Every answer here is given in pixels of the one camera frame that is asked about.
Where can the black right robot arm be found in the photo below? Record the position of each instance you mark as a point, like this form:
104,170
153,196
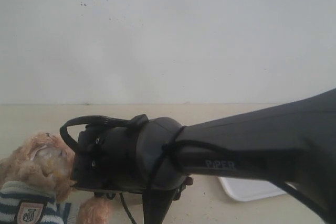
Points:
291,146

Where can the white rectangular tray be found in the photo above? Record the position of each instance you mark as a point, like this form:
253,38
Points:
245,190

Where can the teddy bear striped sweater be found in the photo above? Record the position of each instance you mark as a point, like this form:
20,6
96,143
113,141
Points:
36,183

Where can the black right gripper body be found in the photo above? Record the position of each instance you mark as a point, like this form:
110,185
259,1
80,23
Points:
109,163

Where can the dark wooden spoon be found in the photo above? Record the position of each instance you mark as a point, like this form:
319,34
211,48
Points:
188,181

